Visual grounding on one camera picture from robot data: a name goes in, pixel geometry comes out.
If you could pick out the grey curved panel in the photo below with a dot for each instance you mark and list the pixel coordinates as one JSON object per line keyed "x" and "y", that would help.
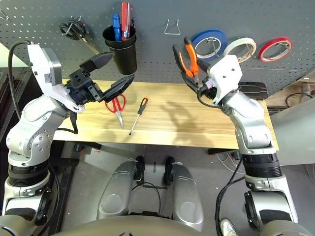
{"x": 295, "y": 137}

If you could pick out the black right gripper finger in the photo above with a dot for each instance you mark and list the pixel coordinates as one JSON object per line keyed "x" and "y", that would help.
{"x": 204, "y": 67}
{"x": 190, "y": 82}

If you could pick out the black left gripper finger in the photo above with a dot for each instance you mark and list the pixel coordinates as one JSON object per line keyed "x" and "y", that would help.
{"x": 119, "y": 86}
{"x": 98, "y": 61}

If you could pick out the orange black pliers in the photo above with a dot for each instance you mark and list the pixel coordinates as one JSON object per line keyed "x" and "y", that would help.
{"x": 190, "y": 56}

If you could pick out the blue tape roll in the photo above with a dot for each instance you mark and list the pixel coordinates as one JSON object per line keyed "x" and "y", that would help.
{"x": 209, "y": 33}

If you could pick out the black plastic cup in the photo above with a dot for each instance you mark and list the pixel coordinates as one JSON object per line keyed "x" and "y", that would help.
{"x": 108, "y": 41}
{"x": 125, "y": 61}

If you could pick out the white tape roll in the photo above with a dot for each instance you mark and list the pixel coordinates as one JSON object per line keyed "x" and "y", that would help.
{"x": 242, "y": 40}

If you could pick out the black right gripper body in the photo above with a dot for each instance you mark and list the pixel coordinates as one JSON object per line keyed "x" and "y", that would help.
{"x": 209, "y": 92}

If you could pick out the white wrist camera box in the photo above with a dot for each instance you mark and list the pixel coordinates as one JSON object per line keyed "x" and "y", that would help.
{"x": 226, "y": 73}
{"x": 41, "y": 66}

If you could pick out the white bystander shoe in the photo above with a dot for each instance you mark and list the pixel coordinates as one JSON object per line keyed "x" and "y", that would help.
{"x": 227, "y": 228}

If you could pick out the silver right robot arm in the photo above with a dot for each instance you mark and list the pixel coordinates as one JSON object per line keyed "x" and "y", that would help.
{"x": 251, "y": 127}

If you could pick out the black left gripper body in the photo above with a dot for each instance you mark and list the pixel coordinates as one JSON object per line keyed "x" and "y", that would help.
{"x": 81, "y": 91}

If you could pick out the black plastic tool case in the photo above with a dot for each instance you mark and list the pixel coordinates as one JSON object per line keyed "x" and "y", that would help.
{"x": 256, "y": 89}

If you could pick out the black equipment cart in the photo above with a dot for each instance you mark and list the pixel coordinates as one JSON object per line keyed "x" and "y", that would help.
{"x": 3, "y": 103}

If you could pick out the metal peg hook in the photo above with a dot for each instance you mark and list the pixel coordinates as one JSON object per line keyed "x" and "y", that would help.
{"x": 288, "y": 48}
{"x": 75, "y": 22}
{"x": 215, "y": 48}
{"x": 249, "y": 51}

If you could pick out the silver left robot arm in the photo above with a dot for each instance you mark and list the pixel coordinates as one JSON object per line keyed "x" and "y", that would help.
{"x": 32, "y": 127}

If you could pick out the red tape roll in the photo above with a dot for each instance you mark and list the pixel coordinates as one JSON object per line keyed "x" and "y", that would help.
{"x": 268, "y": 42}

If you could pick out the silver right robot leg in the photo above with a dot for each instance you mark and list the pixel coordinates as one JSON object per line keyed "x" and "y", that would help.
{"x": 187, "y": 196}

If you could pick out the silver robot leg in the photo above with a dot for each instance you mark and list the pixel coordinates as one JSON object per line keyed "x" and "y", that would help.
{"x": 115, "y": 191}
{"x": 187, "y": 196}

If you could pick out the grey robot torso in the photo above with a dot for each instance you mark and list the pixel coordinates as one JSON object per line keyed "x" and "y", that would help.
{"x": 128, "y": 227}

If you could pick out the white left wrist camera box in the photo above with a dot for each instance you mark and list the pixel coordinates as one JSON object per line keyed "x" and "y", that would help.
{"x": 41, "y": 66}

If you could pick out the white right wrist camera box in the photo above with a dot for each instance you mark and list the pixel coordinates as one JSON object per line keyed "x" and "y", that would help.
{"x": 226, "y": 73}

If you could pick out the black orange screwdriver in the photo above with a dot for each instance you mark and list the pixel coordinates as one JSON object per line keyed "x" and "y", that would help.
{"x": 143, "y": 105}

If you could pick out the silver left robot leg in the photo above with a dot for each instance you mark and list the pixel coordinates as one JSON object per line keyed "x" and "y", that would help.
{"x": 115, "y": 191}

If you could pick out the grey metal pegboard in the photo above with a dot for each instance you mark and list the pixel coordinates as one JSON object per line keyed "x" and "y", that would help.
{"x": 152, "y": 61}

